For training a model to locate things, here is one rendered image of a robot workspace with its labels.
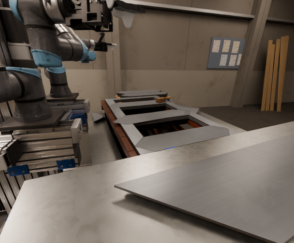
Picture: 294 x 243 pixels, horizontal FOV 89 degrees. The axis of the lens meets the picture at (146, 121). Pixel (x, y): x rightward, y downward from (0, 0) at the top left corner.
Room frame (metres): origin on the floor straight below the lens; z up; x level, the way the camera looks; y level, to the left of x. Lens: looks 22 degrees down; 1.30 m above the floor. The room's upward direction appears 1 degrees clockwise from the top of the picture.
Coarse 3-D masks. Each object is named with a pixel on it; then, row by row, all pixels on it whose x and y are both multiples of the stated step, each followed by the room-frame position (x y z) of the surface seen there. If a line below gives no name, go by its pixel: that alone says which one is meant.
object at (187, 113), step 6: (120, 108) 1.51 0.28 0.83; (126, 108) 1.54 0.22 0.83; (132, 108) 1.56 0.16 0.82; (138, 108) 1.58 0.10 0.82; (174, 108) 1.55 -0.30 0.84; (186, 114) 1.33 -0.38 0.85; (156, 120) 1.19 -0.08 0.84; (162, 120) 1.21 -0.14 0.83; (168, 120) 1.23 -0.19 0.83; (174, 120) 1.25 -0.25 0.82; (192, 120) 1.25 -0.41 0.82; (198, 120) 1.20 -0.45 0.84; (120, 126) 1.08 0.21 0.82; (132, 144) 0.79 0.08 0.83
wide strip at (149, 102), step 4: (148, 100) 1.84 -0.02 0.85; (152, 100) 1.85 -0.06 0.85; (112, 104) 1.62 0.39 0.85; (116, 104) 1.63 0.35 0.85; (120, 104) 1.63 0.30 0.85; (124, 104) 1.63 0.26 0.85; (128, 104) 1.64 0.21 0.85; (132, 104) 1.64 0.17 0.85; (136, 104) 1.65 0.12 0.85; (140, 104) 1.65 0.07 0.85; (144, 104) 1.65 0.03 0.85; (148, 104) 1.66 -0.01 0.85; (152, 104) 1.67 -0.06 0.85
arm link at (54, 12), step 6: (42, 0) 0.46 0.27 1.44; (48, 0) 0.45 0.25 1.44; (54, 0) 0.45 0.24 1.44; (48, 6) 0.46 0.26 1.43; (54, 6) 0.45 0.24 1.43; (48, 12) 0.46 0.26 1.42; (54, 12) 0.46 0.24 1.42; (60, 12) 0.46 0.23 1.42; (54, 18) 0.47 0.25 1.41; (60, 18) 0.47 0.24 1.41
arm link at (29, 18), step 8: (16, 0) 0.47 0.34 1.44; (24, 0) 0.47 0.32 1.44; (32, 0) 0.46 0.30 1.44; (40, 0) 0.46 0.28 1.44; (16, 8) 0.47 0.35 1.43; (24, 8) 0.47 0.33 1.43; (32, 8) 0.46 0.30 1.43; (40, 8) 0.46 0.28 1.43; (16, 16) 0.49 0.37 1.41; (24, 16) 0.47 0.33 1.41; (32, 16) 0.47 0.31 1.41; (40, 16) 0.47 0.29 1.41; (48, 16) 0.47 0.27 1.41; (32, 24) 0.47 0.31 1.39; (40, 24) 0.47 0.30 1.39; (48, 24) 0.49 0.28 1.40
